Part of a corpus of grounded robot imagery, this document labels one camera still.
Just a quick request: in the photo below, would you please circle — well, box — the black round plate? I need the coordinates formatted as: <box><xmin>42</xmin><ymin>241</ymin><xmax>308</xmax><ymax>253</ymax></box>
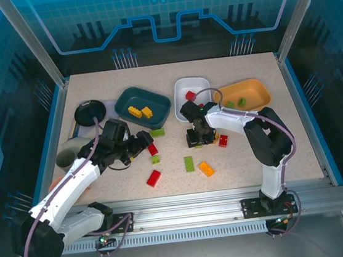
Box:
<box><xmin>73</xmin><ymin>97</ymin><xmax>109</xmax><ymax>129</ymax></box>

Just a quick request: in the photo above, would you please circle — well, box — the lavender plastic tray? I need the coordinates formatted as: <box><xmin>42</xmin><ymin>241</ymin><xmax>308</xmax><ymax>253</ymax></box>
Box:
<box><xmin>65</xmin><ymin>99</ymin><xmax>123</xmax><ymax>139</ymax></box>

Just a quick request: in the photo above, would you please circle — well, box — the white plastic container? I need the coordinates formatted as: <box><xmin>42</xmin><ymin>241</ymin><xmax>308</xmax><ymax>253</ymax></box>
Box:
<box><xmin>170</xmin><ymin>74</ymin><xmax>214</xmax><ymax>124</ymax></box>

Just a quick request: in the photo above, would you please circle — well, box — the blue table side trim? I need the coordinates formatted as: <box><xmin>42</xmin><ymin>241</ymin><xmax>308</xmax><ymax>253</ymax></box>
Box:
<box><xmin>15</xmin><ymin>85</ymin><xmax>77</xmax><ymax>221</ymax></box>

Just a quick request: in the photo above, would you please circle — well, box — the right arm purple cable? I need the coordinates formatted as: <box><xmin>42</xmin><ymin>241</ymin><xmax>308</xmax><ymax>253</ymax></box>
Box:
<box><xmin>194</xmin><ymin>78</ymin><xmax>307</xmax><ymax>245</ymax></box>

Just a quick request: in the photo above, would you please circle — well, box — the yellow long lego brick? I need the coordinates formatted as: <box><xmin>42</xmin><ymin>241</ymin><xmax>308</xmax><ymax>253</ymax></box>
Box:
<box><xmin>127</xmin><ymin>104</ymin><xmax>143</xmax><ymax>120</ymax></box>

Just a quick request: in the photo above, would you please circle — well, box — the aluminium front rail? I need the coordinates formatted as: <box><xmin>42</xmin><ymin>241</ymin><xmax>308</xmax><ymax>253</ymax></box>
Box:
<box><xmin>56</xmin><ymin>176</ymin><xmax>343</xmax><ymax>241</ymax></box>

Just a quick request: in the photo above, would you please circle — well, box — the slotted grey cable duct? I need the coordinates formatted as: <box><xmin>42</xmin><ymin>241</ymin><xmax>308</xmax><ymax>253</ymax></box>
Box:
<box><xmin>62</xmin><ymin>219</ymin><xmax>269</xmax><ymax>256</ymax></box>

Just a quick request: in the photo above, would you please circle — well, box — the teal plastic container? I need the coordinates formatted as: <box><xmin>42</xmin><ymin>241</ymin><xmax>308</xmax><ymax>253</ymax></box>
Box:
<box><xmin>112</xmin><ymin>82</ymin><xmax>174</xmax><ymax>134</ymax></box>

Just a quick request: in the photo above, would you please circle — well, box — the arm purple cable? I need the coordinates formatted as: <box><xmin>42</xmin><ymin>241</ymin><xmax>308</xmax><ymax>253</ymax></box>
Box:
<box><xmin>9</xmin><ymin>113</ymin><xmax>140</xmax><ymax>257</ymax></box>
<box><xmin>194</xmin><ymin>78</ymin><xmax>307</xmax><ymax>245</ymax></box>

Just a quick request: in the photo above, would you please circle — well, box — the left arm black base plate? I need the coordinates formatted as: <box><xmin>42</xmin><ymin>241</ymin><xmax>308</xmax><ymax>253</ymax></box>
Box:
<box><xmin>105</xmin><ymin>212</ymin><xmax>136</xmax><ymax>235</ymax></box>

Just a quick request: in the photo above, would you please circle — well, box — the grey cup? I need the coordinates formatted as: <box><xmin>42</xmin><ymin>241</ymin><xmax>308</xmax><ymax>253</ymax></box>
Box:
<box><xmin>54</xmin><ymin>147</ymin><xmax>81</xmax><ymax>173</ymax></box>

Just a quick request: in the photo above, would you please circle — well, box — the orange long lego brick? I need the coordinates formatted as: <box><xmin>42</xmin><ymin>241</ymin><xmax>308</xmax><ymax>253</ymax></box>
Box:
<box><xmin>198</xmin><ymin>160</ymin><xmax>217</xmax><ymax>179</ymax></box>

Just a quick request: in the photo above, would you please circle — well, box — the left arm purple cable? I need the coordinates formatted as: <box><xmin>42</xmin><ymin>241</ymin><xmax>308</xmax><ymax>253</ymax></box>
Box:
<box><xmin>9</xmin><ymin>113</ymin><xmax>140</xmax><ymax>257</ymax></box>

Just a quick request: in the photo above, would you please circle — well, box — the aluminium frame post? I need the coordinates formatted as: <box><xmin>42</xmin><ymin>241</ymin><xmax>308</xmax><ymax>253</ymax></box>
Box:
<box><xmin>0</xmin><ymin>0</ymin><xmax>70</xmax><ymax>94</ymax></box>
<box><xmin>270</xmin><ymin>0</ymin><xmax>339</xmax><ymax>63</ymax></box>

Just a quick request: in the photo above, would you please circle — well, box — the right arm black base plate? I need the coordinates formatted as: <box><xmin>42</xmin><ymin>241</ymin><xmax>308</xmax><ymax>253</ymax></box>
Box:
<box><xmin>240</xmin><ymin>193</ymin><xmax>299</xmax><ymax>219</ymax></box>

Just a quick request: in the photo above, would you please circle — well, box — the small connector with green light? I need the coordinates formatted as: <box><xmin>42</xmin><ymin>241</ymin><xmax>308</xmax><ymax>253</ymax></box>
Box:
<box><xmin>274</xmin><ymin>215</ymin><xmax>294</xmax><ymax>227</ymax></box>
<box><xmin>98</xmin><ymin>232</ymin><xmax>116</xmax><ymax>248</ymax></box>

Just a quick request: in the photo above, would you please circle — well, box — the pink cup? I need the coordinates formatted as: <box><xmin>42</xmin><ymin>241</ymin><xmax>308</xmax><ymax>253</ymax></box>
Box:
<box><xmin>47</xmin><ymin>171</ymin><xmax>92</xmax><ymax>198</ymax></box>

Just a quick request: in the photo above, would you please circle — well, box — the orange plastic container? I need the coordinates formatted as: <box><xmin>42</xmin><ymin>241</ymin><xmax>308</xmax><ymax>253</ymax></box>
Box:
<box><xmin>211</xmin><ymin>76</ymin><xmax>273</xmax><ymax>116</ymax></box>

